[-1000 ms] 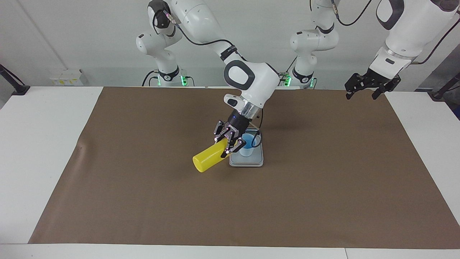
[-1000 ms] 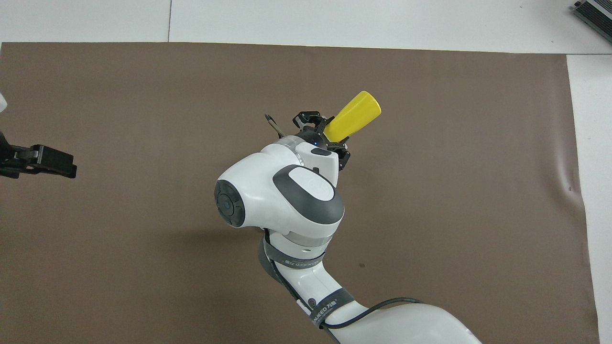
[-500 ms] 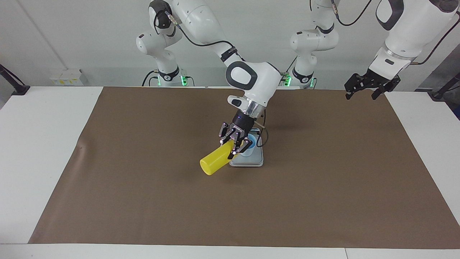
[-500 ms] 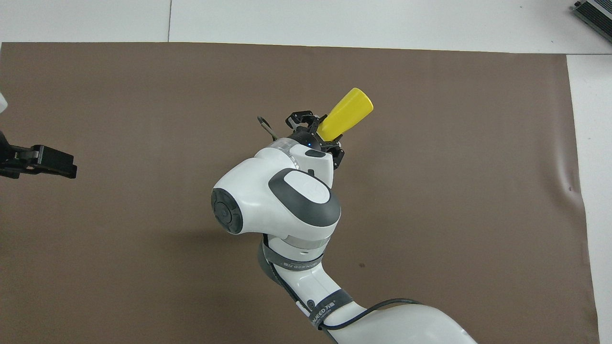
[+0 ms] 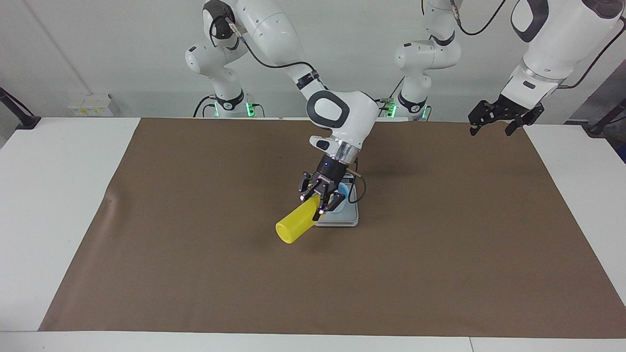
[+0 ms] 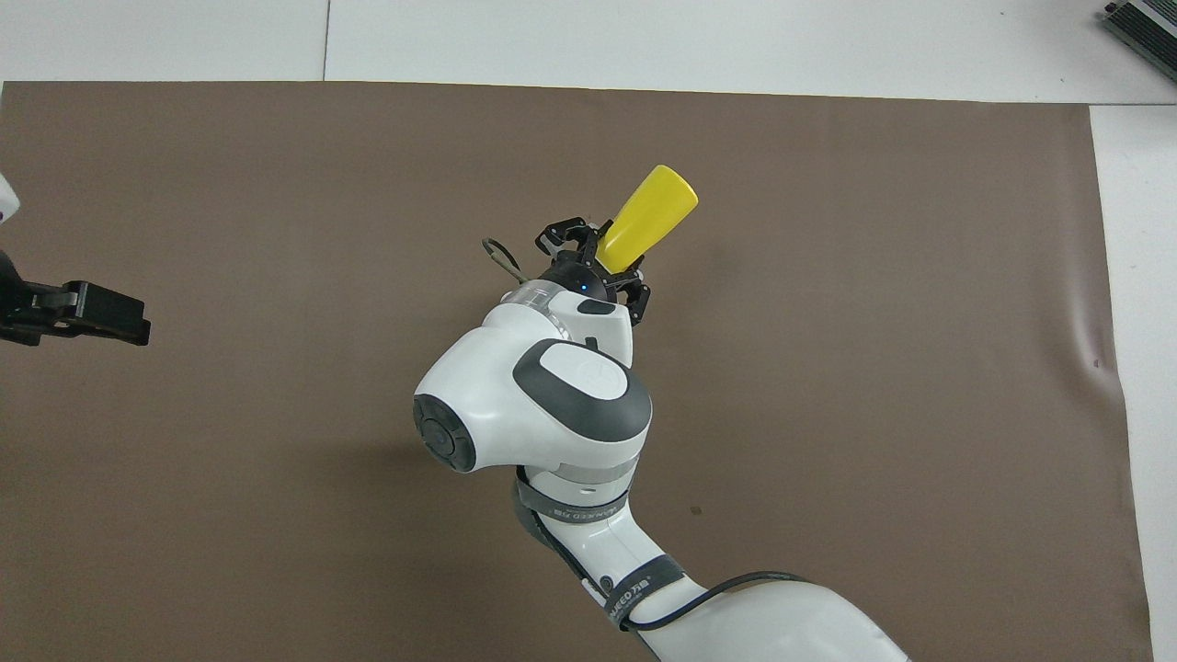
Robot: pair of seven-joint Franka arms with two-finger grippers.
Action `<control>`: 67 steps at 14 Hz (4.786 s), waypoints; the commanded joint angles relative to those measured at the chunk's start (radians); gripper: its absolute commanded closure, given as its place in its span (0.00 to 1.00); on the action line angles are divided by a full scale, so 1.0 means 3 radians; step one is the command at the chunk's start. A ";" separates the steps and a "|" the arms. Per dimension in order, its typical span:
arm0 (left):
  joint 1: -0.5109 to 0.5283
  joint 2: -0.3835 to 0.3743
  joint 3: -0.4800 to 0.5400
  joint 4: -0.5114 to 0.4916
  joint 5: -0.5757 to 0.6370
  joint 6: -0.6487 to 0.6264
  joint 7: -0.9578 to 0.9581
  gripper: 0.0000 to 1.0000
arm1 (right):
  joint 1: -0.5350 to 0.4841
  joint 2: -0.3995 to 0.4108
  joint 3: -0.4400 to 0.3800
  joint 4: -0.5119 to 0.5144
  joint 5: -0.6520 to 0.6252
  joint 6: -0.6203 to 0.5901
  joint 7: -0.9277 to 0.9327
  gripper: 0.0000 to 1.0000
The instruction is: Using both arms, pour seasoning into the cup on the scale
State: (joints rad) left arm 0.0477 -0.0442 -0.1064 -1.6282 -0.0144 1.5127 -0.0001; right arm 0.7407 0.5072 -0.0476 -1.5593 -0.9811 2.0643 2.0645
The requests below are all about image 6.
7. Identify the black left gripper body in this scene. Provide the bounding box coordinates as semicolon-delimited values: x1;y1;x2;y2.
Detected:
0;248;40;348

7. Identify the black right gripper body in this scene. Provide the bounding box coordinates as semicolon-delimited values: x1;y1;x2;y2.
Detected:
550;250;635;302

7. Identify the yellow squeeze bottle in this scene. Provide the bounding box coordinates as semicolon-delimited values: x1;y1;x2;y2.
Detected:
596;165;699;274

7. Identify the brown table mat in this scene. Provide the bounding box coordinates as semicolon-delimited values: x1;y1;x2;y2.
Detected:
0;81;1155;662

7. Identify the grey metal device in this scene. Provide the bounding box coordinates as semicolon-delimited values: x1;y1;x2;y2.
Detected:
1103;0;1177;86

